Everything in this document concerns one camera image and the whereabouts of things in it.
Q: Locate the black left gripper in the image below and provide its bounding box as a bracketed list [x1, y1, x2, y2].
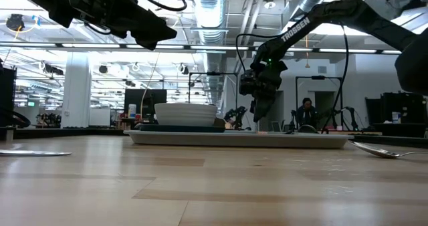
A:
[69, 0, 178, 51]

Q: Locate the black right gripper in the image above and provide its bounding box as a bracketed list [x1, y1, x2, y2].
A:
[251, 60, 289, 124]

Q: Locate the white bowl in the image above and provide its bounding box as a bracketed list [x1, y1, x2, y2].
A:
[154, 102, 219, 127]

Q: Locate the dark teal plate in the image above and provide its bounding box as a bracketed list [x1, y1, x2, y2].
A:
[138, 124, 227, 134]

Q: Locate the teal-handled spoon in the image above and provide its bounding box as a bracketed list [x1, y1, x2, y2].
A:
[349, 140, 428, 159]

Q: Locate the yellow-handled knife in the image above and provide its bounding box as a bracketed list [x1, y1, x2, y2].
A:
[0, 148, 73, 158]

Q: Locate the grey plastic tray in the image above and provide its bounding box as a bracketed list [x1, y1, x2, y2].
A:
[123, 129, 355, 149]

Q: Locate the person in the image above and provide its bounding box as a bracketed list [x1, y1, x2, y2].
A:
[213, 117, 235, 130]
[296, 97, 319, 129]

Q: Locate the black monitor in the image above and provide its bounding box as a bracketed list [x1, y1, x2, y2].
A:
[124, 88, 167, 120]

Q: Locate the white pillar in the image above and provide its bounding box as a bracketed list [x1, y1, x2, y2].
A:
[60, 60, 92, 129]

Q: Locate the whiteboard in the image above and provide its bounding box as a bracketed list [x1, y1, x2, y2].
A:
[88, 108, 112, 126]

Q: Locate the black cabinet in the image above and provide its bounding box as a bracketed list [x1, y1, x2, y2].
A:
[0, 67, 17, 128]
[364, 91, 428, 138]

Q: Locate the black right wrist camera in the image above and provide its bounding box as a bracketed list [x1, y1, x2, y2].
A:
[238, 68, 262, 97]

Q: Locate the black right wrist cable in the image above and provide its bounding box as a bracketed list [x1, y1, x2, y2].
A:
[235, 33, 285, 74]

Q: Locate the yellow hanging cord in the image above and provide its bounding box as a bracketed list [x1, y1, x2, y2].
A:
[304, 35, 310, 69]

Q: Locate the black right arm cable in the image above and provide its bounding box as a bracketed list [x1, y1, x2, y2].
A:
[322, 23, 348, 133]

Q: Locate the black metal table frame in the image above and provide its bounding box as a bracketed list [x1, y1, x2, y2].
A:
[0, 127, 428, 150]

